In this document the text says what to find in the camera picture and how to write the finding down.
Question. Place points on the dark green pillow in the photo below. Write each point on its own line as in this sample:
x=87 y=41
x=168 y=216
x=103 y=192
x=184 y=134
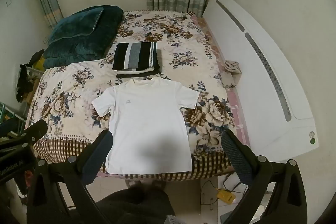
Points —
x=76 y=23

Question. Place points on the dark green quilt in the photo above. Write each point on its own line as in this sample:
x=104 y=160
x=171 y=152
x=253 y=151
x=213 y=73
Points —
x=86 y=48

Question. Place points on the black grey striped folded garment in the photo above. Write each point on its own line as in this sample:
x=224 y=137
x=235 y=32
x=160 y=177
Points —
x=135 y=54

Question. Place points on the grey cloth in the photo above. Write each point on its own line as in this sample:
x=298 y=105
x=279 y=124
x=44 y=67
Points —
x=173 y=220

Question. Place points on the white t-shirt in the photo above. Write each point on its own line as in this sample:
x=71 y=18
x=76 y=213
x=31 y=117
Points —
x=149 y=129

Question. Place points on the floral bed blanket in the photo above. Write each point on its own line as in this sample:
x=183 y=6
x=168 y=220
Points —
x=183 y=56

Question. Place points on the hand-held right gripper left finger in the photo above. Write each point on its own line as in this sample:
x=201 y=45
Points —
x=96 y=156

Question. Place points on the person's dark pants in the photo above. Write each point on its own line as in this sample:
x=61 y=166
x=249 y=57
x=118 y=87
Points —
x=136 y=205

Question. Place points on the yellow device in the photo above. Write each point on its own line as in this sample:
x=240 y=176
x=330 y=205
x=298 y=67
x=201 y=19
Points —
x=226 y=197

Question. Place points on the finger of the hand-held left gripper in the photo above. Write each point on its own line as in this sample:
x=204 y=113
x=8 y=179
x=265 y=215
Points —
x=10 y=124
x=34 y=132

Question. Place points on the white bed headboard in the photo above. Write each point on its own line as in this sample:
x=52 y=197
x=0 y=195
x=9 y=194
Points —
x=262 y=69

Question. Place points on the black folded garment white stripe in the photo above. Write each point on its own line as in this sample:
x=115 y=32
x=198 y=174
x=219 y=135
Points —
x=147 y=72

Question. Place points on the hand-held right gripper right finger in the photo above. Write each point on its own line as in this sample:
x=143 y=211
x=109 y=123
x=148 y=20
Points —
x=236 y=158

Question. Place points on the crumpled beige cloth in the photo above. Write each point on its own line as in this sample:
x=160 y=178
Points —
x=232 y=73

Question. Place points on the white wall socket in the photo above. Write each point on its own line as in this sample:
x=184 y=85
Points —
x=45 y=41
x=9 y=3

